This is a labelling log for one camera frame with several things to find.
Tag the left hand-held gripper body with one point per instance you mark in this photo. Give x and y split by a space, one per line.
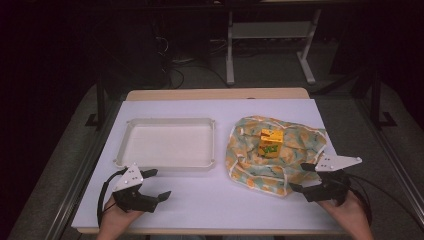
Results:
133 200

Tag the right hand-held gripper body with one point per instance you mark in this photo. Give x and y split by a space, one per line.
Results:
330 190

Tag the orange green patterned cloth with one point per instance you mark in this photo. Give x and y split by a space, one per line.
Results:
300 146

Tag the yellow drink carton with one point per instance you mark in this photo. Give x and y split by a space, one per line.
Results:
270 143

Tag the person's left hand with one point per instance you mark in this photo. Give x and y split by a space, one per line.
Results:
116 221

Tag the person's right hand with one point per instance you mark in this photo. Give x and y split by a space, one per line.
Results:
346 216

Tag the white plastic tray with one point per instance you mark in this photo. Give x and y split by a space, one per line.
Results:
170 146

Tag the white table mat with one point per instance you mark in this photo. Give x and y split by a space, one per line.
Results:
213 200

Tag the black metal stand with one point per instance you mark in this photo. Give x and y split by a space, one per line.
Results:
376 100
100 100

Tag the white metal stand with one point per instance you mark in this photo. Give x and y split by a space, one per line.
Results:
230 50

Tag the metal frame rail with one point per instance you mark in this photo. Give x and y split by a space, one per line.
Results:
393 160
80 173

